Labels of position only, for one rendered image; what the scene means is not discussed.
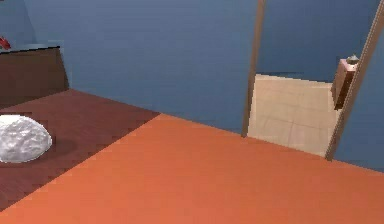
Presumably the white crumpled cushion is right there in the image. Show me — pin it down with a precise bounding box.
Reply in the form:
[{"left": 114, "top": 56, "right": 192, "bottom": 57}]
[{"left": 0, "top": 114, "right": 53, "bottom": 164}]

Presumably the brown wooden side table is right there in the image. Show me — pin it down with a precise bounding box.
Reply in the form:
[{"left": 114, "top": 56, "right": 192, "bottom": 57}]
[{"left": 331, "top": 58, "right": 359, "bottom": 111}]

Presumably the dark brown cabinet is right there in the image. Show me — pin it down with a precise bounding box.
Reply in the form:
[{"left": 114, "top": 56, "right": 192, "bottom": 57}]
[{"left": 0, "top": 46, "right": 70, "bottom": 109}]

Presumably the red object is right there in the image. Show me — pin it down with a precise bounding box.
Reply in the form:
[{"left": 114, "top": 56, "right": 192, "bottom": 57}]
[{"left": 0, "top": 36, "right": 12, "bottom": 51}]

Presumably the brown wooden door frame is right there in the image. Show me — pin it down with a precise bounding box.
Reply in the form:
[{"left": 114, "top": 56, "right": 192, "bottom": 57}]
[{"left": 240, "top": 0, "right": 384, "bottom": 162}]

